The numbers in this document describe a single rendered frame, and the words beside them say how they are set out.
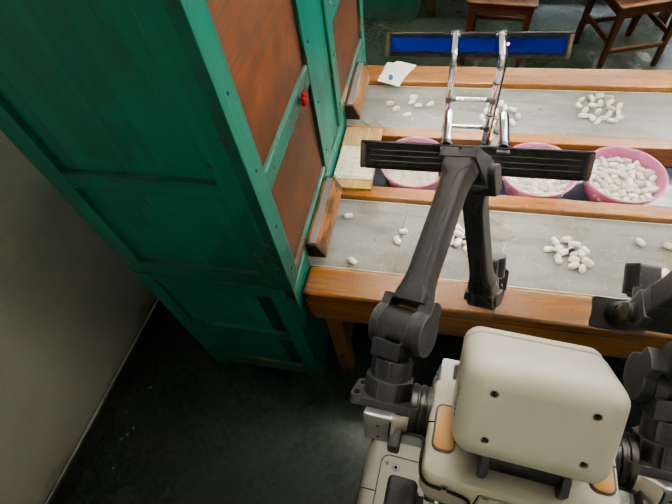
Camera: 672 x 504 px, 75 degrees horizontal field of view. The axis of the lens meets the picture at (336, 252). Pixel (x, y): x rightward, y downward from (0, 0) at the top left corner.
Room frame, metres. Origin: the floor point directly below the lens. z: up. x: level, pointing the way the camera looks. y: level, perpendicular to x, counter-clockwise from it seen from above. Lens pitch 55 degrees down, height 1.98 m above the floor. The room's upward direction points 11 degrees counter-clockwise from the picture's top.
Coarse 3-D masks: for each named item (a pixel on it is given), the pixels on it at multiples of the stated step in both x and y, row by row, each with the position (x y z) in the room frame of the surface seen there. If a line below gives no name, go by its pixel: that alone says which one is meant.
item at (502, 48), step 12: (456, 36) 1.37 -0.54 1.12; (504, 36) 1.32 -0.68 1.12; (456, 48) 1.30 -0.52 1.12; (504, 48) 1.25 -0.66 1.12; (456, 60) 1.26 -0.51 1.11; (504, 60) 1.21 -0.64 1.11; (504, 72) 1.20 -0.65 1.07; (492, 96) 1.20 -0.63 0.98; (444, 108) 1.26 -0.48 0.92; (492, 108) 1.20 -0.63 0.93; (492, 120) 1.20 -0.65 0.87; (480, 144) 1.21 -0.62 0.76
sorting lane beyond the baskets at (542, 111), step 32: (384, 96) 1.63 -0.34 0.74; (480, 96) 1.51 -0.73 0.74; (512, 96) 1.47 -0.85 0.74; (544, 96) 1.43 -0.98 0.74; (576, 96) 1.39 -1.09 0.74; (640, 96) 1.32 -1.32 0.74; (512, 128) 1.28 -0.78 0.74; (544, 128) 1.25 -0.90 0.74; (576, 128) 1.21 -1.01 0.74; (608, 128) 1.18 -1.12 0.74; (640, 128) 1.15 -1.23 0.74
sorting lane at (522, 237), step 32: (352, 224) 0.96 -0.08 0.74; (384, 224) 0.93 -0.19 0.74; (416, 224) 0.91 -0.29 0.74; (512, 224) 0.83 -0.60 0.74; (544, 224) 0.81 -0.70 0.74; (576, 224) 0.78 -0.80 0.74; (608, 224) 0.76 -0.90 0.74; (640, 224) 0.73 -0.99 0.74; (352, 256) 0.83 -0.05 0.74; (384, 256) 0.80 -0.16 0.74; (448, 256) 0.75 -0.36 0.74; (512, 256) 0.71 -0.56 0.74; (544, 256) 0.69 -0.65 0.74; (576, 256) 0.66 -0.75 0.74; (608, 256) 0.64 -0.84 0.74; (640, 256) 0.62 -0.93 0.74; (544, 288) 0.58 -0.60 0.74; (576, 288) 0.56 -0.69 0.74; (608, 288) 0.54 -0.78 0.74
